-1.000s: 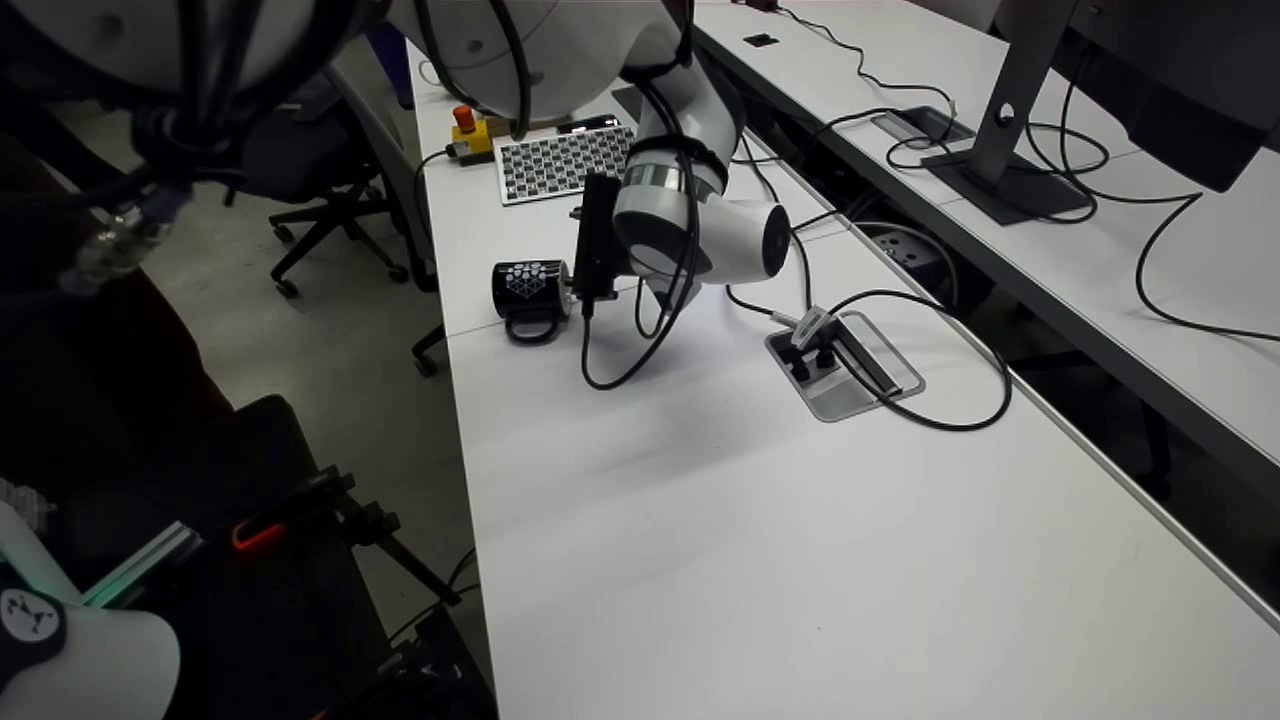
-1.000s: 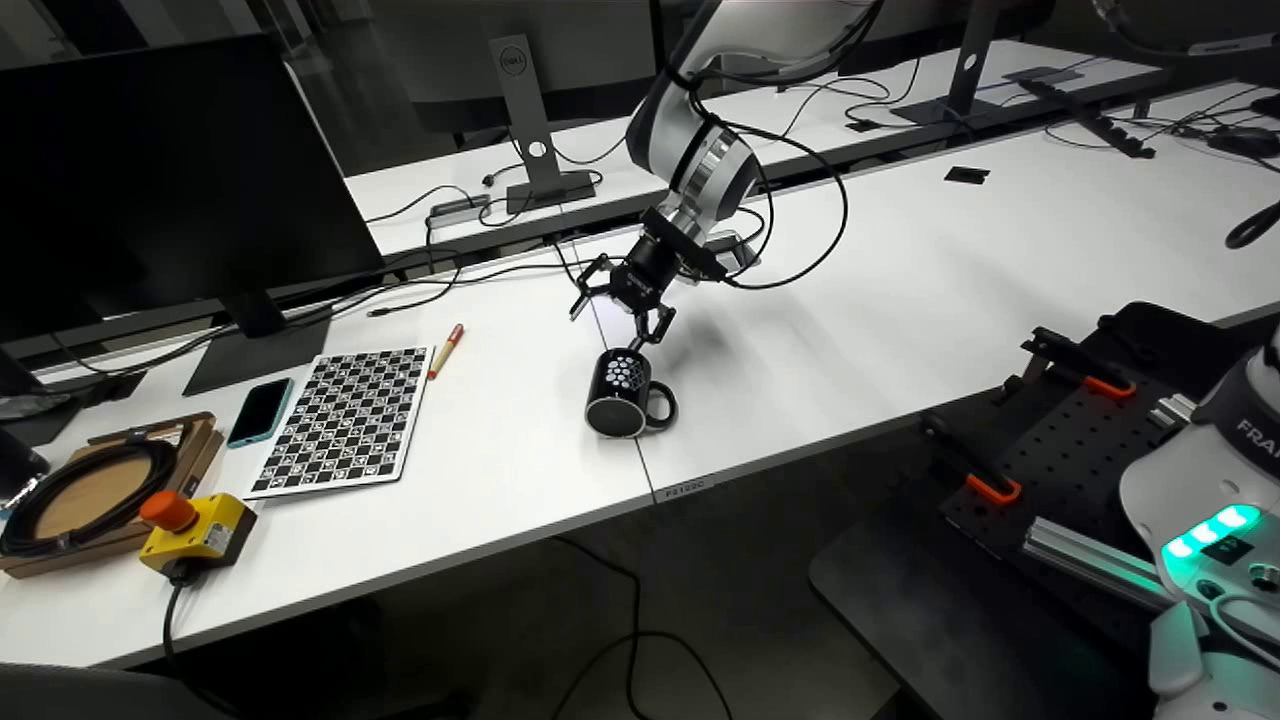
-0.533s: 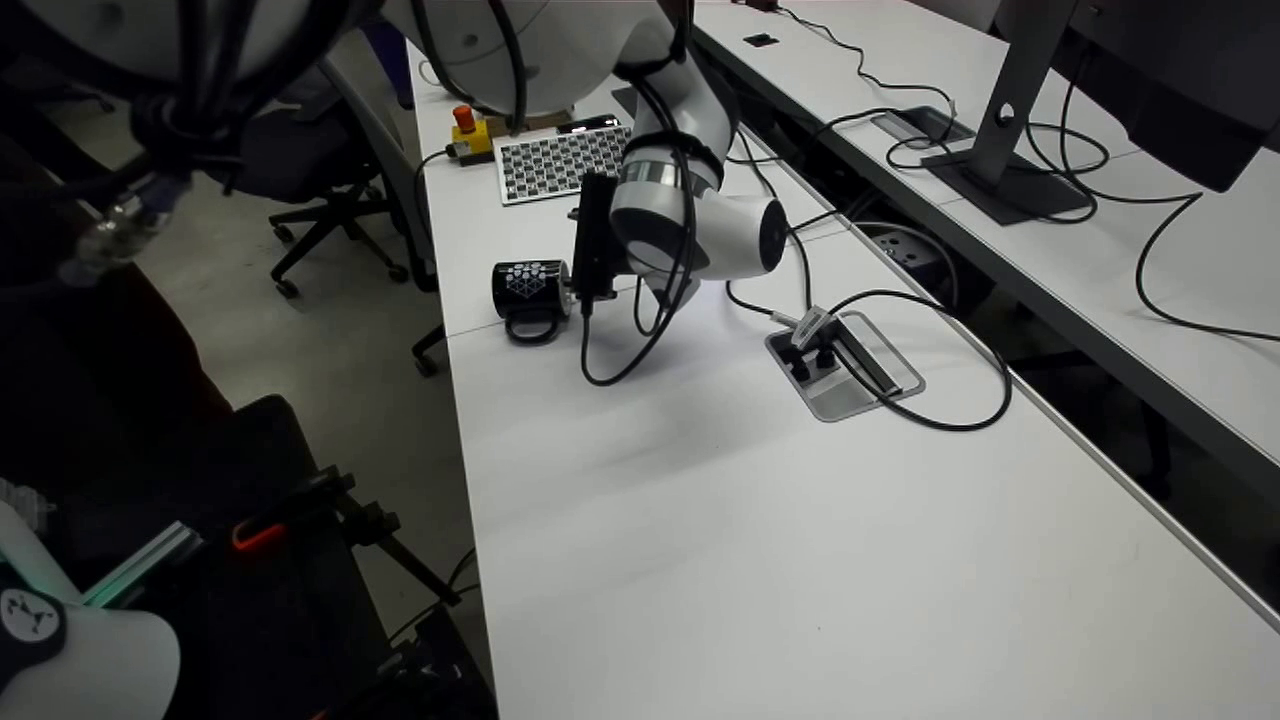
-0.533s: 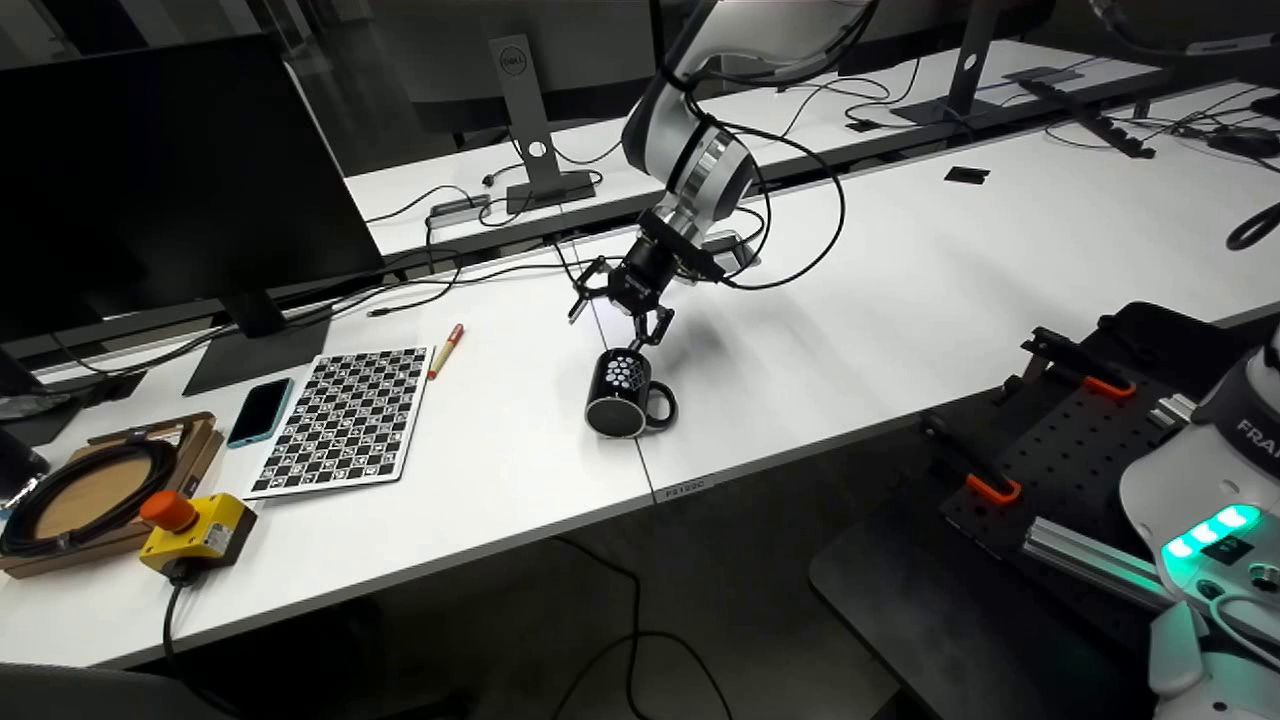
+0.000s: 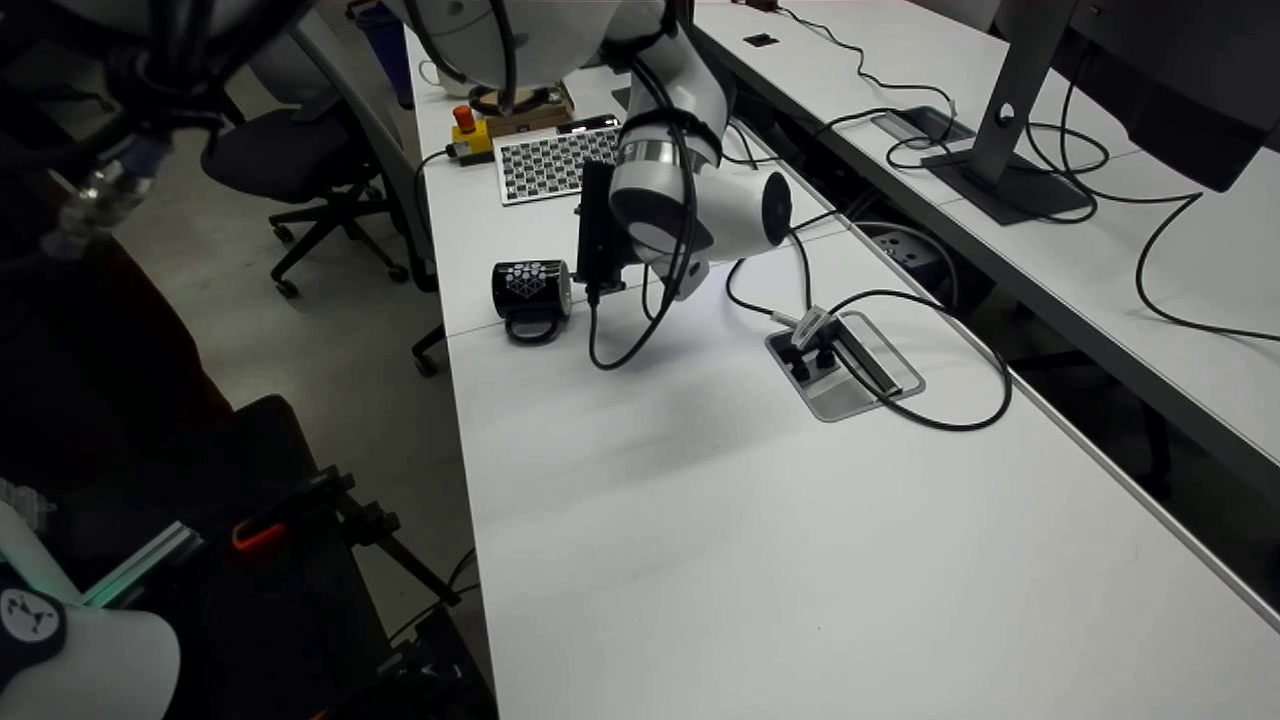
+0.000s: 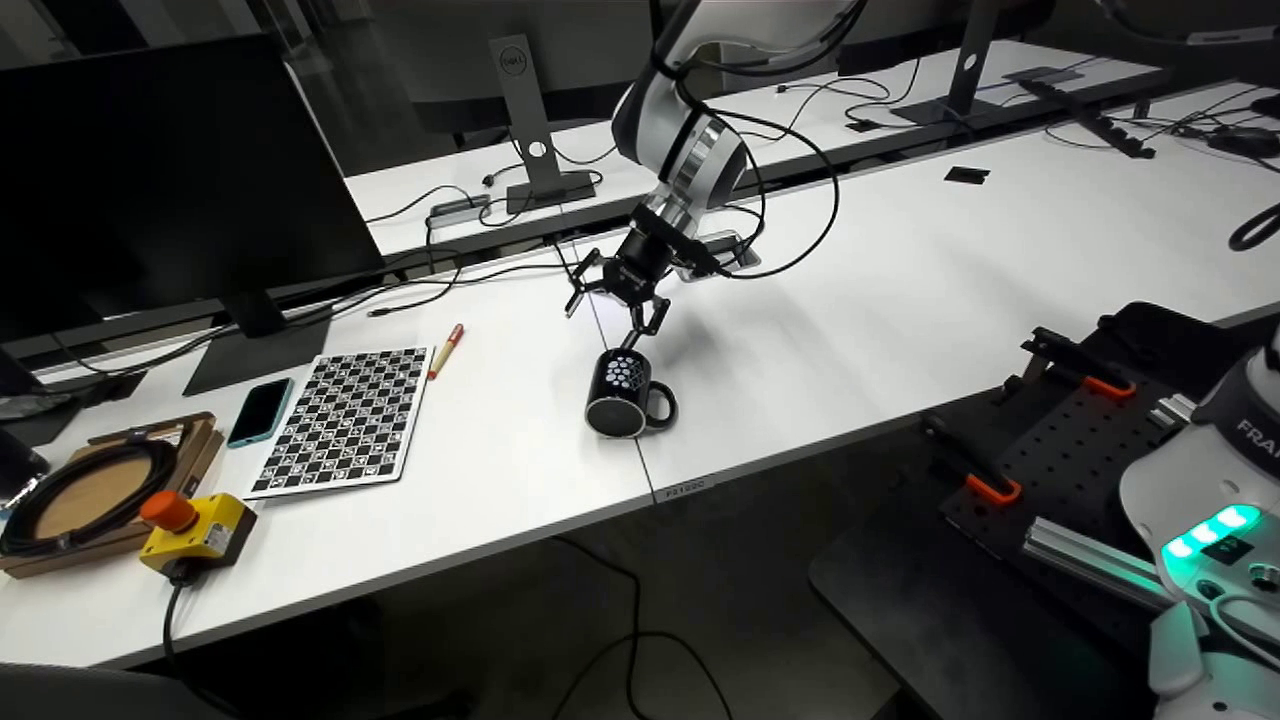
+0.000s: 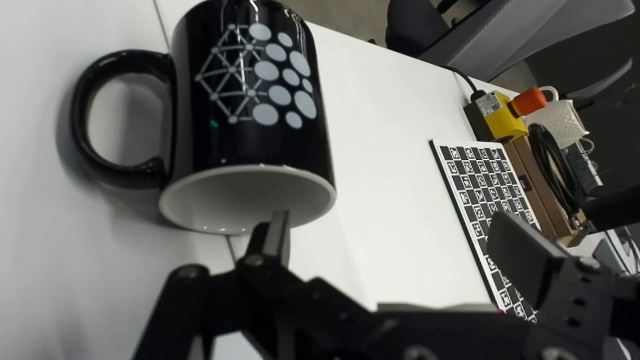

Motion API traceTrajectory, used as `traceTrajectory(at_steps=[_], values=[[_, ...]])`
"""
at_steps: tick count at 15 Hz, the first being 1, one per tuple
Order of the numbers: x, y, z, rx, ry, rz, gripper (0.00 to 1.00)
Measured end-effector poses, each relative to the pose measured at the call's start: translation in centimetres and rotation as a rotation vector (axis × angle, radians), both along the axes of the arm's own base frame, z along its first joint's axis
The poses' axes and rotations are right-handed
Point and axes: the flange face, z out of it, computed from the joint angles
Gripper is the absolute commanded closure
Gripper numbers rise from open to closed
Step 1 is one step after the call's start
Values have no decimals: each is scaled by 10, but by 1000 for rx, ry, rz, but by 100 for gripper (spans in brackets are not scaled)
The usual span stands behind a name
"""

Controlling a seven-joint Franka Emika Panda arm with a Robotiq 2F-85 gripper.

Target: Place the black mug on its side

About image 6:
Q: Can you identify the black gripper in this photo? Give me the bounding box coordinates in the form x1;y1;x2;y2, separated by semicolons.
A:
561;203;699;353

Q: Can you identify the black mug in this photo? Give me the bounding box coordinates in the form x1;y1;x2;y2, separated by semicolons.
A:
581;349;682;438

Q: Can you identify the white robot base green light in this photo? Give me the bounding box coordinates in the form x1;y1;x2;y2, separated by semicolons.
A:
1117;324;1280;720

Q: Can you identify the grey monitor stand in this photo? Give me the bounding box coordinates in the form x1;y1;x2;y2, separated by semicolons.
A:
484;30;601;221

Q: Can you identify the black white calibration board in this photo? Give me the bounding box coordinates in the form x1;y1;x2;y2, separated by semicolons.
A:
248;345;433;503

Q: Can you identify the black smartphone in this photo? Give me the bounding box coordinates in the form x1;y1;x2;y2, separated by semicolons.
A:
223;376;301;452

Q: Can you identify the dark monitor stand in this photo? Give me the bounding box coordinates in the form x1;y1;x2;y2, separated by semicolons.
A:
917;0;1061;131

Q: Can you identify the brown wooden box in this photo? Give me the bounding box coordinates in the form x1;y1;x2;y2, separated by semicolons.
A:
0;407;229;578

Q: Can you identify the large black monitor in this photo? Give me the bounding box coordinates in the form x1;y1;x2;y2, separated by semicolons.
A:
0;30;392;401

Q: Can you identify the yellow emergency stop button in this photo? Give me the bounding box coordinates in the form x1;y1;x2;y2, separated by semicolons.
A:
135;487;261;584

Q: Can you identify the black perforated breadboard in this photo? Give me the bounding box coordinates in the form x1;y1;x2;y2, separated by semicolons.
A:
931;366;1205;567

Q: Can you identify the black power strip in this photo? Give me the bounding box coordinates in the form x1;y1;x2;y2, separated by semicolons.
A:
1018;76;1161;162

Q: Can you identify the aluminium extrusion bar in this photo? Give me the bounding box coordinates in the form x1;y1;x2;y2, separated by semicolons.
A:
1019;516;1180;611

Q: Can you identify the black flat device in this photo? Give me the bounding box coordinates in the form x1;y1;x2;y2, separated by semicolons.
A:
0;349;146;452

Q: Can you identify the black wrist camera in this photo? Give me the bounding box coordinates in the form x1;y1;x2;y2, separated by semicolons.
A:
683;233;757;281

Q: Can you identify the grey cable adapter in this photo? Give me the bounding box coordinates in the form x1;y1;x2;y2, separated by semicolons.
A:
424;191;498;227

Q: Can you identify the black desk cable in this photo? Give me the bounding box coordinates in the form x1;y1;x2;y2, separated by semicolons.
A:
366;253;606;321

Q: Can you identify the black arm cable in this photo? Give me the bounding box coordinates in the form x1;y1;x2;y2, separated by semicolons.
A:
694;108;850;282

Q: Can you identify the black floor cable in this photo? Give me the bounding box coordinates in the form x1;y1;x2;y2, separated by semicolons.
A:
549;533;735;720

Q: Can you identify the orange handled clamp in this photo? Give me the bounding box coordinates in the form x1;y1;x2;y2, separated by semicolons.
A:
917;420;1030;511
1018;324;1140;407

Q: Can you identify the black emergency stop cable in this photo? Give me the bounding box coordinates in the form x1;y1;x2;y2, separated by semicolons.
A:
155;567;208;666

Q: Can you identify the black thick cable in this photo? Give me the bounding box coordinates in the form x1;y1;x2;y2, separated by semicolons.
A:
1225;198;1280;254

